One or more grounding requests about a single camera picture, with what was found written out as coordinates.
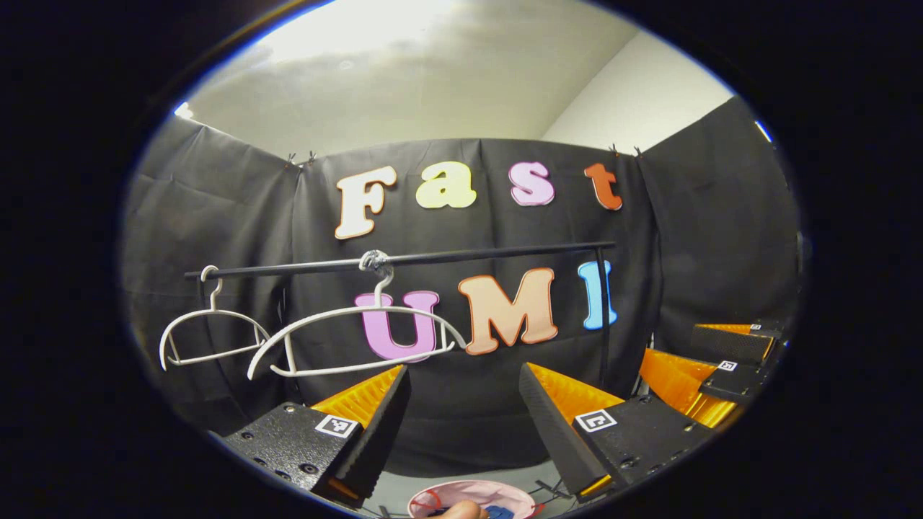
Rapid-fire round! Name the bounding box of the black clothes rack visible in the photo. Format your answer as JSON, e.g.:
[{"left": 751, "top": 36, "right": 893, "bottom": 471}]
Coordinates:
[{"left": 183, "top": 241, "right": 618, "bottom": 391}]

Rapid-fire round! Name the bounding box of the small white hanger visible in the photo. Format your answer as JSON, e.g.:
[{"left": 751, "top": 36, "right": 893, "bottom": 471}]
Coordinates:
[{"left": 158, "top": 265, "right": 272, "bottom": 373}]

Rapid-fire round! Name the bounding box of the large white hanger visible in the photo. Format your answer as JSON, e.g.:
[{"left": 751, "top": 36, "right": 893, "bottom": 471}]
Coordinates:
[{"left": 247, "top": 267, "right": 469, "bottom": 381}]

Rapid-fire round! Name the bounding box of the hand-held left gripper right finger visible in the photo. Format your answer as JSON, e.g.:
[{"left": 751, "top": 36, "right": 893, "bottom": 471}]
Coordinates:
[{"left": 519, "top": 362, "right": 715, "bottom": 502}]

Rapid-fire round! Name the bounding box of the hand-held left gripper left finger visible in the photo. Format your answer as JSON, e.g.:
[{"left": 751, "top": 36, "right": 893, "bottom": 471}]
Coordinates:
[{"left": 220, "top": 364, "right": 412, "bottom": 506}]

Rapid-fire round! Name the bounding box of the pink laundry hamper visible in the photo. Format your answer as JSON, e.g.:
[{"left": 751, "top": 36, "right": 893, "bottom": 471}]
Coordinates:
[{"left": 407, "top": 479, "right": 539, "bottom": 519}]

